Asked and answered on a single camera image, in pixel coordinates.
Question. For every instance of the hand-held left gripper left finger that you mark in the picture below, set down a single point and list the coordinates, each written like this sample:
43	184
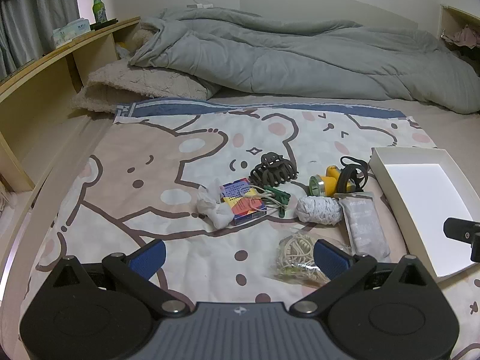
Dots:
150	257

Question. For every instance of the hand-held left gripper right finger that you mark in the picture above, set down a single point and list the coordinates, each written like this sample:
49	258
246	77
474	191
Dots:
330	257

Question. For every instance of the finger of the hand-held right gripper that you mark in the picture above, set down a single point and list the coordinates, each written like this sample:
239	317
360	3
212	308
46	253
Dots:
459	230

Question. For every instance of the grey packet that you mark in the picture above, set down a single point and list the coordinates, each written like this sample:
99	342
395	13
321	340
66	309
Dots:
363	225

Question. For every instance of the white grey fuzzy bundle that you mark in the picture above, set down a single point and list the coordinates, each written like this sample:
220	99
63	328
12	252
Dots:
318	210

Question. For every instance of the white shallow cardboard box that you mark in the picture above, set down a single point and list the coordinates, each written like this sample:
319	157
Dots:
423	195

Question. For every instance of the white plastic bag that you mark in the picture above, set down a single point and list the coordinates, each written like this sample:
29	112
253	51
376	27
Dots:
217	212

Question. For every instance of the dark brown hair claw clip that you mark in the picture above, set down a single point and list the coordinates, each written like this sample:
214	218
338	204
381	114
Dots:
270	172

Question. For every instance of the clear bag of rubber bands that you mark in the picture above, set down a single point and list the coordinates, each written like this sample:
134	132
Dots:
296	255

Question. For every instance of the green clothespin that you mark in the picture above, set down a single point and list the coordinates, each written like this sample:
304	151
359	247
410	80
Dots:
277	193
282	208

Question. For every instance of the bear printed blanket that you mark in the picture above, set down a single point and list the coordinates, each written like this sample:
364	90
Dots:
150	165

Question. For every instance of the colourful playing card box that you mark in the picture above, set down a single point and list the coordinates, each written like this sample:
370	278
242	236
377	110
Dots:
243	204

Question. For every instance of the beige bed sheet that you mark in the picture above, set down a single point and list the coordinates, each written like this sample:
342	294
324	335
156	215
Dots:
438	123

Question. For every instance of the beige fluffy pillow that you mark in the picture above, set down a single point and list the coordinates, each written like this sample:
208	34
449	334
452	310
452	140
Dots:
131	82

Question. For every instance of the wooden bedside shelf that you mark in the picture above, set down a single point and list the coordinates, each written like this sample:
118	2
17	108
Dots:
37	120

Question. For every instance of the pink clothes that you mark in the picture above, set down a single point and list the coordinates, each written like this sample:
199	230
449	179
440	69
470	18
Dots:
465	35

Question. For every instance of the grey duvet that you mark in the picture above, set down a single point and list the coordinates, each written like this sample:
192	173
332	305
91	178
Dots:
281	56

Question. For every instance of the cream open shelf unit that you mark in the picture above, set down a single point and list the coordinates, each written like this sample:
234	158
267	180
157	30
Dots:
457	15

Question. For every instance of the beige plush toy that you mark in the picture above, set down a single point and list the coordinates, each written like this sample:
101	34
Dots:
142	37

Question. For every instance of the dark flat tray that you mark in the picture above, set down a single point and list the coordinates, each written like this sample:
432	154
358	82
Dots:
105	24

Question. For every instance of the tissue pack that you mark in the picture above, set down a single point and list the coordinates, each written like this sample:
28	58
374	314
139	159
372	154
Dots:
69	32

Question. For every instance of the white headboard panel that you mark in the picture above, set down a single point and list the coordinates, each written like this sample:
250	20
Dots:
318	3

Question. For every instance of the green glass bottle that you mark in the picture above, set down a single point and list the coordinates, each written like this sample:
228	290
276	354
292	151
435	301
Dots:
99	7

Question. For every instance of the white power strip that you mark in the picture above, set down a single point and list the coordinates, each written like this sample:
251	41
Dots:
200	6

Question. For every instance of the grey curtain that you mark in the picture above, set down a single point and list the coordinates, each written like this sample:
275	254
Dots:
22	26

